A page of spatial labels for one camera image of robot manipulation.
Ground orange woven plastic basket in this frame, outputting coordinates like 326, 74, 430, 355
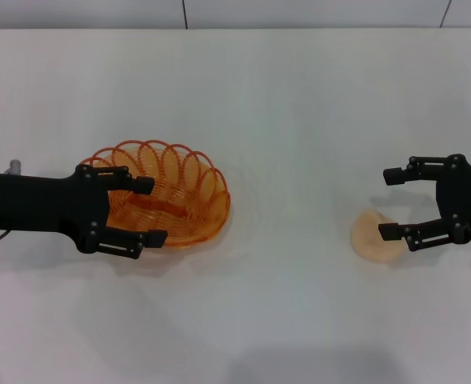
77, 139, 233, 250

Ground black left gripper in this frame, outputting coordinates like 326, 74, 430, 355
0, 163, 169, 259

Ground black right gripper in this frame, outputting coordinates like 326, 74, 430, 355
377, 153, 471, 253

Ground beige bread slice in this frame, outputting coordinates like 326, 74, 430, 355
349, 208, 406, 263

